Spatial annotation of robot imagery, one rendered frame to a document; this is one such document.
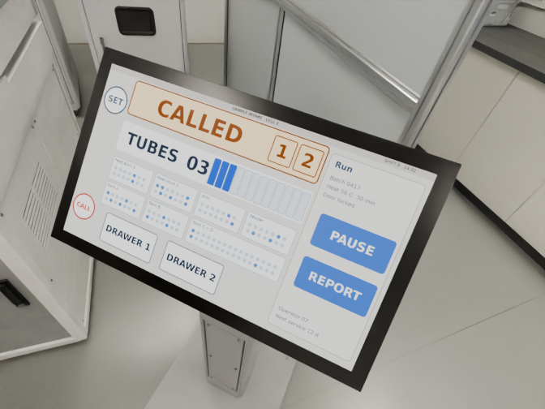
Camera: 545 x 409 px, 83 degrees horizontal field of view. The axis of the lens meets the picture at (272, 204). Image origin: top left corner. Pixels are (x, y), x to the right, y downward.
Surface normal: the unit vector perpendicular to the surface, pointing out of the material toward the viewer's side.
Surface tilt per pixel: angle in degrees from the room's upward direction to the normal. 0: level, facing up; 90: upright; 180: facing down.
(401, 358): 0
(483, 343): 0
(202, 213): 50
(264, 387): 5
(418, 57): 90
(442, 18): 90
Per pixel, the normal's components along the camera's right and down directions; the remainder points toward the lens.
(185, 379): 0.04, -0.72
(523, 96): -0.93, 0.18
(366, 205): -0.22, 0.04
